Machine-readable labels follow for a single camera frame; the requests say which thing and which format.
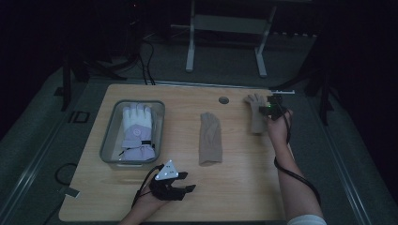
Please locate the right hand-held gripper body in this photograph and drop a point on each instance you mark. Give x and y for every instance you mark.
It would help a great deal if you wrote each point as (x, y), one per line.
(275, 109)

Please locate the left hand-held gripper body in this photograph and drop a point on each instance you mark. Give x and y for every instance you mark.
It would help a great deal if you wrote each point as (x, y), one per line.
(167, 173)

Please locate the beige glove with dark dot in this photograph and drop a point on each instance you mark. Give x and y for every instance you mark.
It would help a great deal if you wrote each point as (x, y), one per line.
(258, 122)

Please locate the plain beige knit glove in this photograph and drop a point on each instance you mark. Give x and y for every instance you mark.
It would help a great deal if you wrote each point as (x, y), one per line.
(211, 140)

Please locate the purple ski glove white back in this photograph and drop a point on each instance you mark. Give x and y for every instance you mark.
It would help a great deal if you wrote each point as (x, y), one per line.
(137, 131)

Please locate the grey plastic storage bin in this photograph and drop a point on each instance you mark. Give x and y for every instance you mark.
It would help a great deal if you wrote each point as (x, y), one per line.
(114, 137)

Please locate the person's right hand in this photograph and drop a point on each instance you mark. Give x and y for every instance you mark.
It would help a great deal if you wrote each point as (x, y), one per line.
(278, 129)

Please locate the person's left hand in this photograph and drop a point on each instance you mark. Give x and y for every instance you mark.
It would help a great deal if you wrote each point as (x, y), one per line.
(147, 203)

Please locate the black tripod stand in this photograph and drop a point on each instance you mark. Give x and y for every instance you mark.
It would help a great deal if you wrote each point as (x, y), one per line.
(66, 90)
(325, 100)

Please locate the silver metal strip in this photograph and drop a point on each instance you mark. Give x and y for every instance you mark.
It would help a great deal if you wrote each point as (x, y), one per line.
(200, 84)

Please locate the white sleeve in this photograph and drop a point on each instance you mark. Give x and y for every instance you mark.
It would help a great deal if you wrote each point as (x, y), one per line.
(306, 220)

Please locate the white metal stand frame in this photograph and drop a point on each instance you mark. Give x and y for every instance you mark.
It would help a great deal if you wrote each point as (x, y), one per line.
(228, 24)

